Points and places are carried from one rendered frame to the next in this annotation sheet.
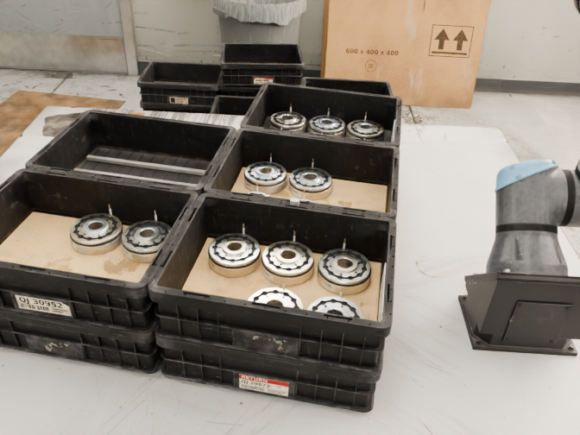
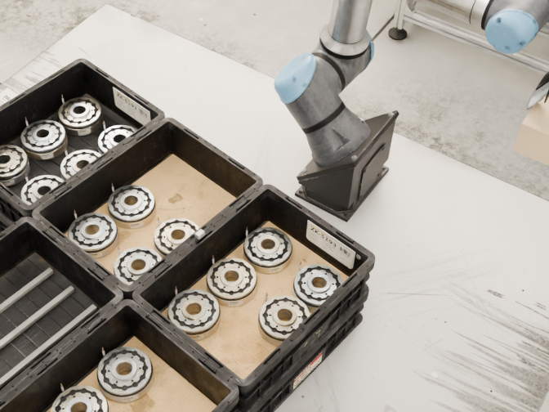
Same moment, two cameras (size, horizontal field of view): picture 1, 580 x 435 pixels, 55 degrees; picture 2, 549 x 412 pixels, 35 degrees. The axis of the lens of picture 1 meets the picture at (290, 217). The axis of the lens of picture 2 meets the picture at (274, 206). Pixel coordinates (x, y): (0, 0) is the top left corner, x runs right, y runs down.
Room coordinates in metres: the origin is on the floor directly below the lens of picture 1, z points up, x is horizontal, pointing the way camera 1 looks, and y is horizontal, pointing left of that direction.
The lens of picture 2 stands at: (0.24, 0.85, 2.30)
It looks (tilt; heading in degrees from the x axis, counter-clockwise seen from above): 49 degrees down; 300
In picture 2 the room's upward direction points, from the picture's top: 3 degrees clockwise
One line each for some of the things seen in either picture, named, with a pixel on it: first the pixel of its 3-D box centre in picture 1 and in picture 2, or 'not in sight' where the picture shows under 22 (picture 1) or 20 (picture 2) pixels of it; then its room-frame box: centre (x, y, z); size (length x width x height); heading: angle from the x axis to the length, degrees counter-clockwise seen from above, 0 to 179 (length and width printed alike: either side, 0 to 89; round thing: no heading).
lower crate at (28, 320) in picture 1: (89, 286); not in sight; (0.83, 0.41, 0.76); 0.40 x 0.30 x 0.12; 81
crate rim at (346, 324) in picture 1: (282, 255); (256, 279); (0.77, 0.01, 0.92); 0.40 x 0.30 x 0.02; 81
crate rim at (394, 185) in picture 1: (307, 171); (150, 200); (1.07, -0.04, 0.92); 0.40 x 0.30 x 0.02; 81
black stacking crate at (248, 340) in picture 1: (281, 276); (256, 293); (0.77, 0.01, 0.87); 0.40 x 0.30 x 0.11; 81
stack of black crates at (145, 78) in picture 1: (185, 104); not in sight; (2.69, 0.58, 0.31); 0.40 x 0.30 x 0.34; 90
